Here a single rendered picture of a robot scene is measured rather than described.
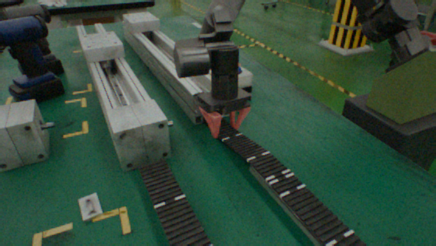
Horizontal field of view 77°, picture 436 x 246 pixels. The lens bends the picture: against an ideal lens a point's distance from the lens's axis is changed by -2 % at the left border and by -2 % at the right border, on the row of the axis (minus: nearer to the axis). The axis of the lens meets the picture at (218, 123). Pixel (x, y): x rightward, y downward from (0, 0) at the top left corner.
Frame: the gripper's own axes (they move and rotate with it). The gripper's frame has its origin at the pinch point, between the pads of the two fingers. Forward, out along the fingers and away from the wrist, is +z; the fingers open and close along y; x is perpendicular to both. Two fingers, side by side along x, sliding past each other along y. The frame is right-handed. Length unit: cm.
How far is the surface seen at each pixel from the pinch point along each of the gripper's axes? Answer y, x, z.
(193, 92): 3.9, -7.3, -8.0
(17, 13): 36, -58, -22
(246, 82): -15.9, -13.7, -4.4
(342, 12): -281, -181, 15
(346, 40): -281, -169, 46
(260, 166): 2.3, 16.0, -1.6
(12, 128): 39.8, -10.9, -7.8
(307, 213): 2.6, 27.9, -0.5
